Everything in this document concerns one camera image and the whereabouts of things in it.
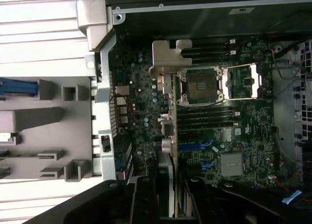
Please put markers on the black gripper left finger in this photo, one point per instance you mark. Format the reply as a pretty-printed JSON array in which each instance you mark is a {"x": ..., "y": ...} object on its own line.
[{"x": 145, "y": 204}]

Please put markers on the CPU socket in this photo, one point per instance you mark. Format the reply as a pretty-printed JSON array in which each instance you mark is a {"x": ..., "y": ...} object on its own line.
[{"x": 200, "y": 85}]

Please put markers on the open black PC case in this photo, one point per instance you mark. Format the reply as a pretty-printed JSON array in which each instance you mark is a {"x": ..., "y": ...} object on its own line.
[{"x": 195, "y": 19}]

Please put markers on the metal disk bay cage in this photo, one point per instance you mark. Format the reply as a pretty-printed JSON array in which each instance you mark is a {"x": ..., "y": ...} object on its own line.
[{"x": 304, "y": 107}]

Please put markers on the silver finned heatsink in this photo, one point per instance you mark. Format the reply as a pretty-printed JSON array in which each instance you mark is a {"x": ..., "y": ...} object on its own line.
[{"x": 231, "y": 164}]

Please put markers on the blue expansion slot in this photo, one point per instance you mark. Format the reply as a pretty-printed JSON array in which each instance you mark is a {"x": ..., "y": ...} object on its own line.
[{"x": 192, "y": 146}]

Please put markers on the metal socket cover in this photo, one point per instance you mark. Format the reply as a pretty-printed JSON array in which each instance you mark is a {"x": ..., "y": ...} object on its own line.
[{"x": 254, "y": 81}]

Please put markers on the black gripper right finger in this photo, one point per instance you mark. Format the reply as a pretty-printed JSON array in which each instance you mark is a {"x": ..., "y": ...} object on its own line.
[{"x": 204, "y": 204}]

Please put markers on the green motherboard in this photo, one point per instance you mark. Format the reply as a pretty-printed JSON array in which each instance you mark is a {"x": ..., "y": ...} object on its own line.
[{"x": 253, "y": 126}]

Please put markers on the grey case corner bracket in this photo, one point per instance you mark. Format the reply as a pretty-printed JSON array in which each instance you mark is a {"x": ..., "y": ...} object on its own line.
[{"x": 95, "y": 16}]

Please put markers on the grey parts rack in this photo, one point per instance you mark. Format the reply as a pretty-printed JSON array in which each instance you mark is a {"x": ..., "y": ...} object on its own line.
[{"x": 48, "y": 141}]

